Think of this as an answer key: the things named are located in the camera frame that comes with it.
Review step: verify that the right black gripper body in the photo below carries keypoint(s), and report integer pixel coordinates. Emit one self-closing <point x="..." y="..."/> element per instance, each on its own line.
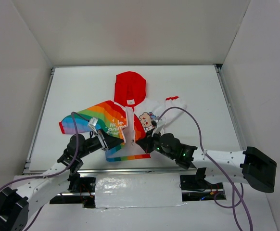
<point x="148" y="141"/>

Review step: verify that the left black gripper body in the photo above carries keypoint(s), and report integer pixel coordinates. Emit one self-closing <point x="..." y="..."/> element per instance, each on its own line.
<point x="104" y="138"/>

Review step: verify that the rainbow hooded kids jacket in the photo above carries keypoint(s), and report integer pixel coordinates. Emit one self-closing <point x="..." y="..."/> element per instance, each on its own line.
<point x="129" y="116"/>

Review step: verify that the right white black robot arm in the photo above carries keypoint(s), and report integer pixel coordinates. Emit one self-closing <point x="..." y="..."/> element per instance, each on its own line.
<point x="250" y="166"/>

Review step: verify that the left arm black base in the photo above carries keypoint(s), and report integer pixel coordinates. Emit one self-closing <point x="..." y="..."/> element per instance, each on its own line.
<point x="85" y="194"/>

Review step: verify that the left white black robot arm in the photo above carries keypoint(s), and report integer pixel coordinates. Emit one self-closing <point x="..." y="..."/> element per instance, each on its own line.
<point x="19" y="204"/>

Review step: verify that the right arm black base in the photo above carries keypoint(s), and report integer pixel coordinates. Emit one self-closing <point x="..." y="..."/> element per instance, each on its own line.
<point x="190" y="186"/>

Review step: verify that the white foil covered panel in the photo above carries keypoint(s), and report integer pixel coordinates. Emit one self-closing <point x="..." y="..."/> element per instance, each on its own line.
<point x="138" y="190"/>

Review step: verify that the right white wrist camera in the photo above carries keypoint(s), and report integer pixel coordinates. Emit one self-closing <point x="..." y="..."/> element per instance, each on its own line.
<point x="158" y="126"/>

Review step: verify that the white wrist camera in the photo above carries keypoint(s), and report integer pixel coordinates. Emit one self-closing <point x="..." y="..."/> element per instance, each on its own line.
<point x="158" y="126"/>
<point x="93" y="124"/>

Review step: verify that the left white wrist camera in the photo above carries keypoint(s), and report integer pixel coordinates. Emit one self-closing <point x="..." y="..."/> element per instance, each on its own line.
<point x="93" y="124"/>

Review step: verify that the aluminium front rail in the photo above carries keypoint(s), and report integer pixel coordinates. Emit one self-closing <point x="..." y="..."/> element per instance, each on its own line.
<point x="122" y="170"/>

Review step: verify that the aluminium rail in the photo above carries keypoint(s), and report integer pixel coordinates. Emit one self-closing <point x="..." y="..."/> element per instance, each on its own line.
<point x="40" y="115"/>
<point x="230" y="106"/>
<point x="122" y="170"/>

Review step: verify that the aluminium left side rail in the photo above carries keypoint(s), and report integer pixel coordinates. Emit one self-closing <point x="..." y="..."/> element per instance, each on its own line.
<point x="40" y="115"/>

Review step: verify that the aluminium right side rail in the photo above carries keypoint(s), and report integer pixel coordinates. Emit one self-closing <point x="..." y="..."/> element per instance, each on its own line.
<point x="230" y="106"/>

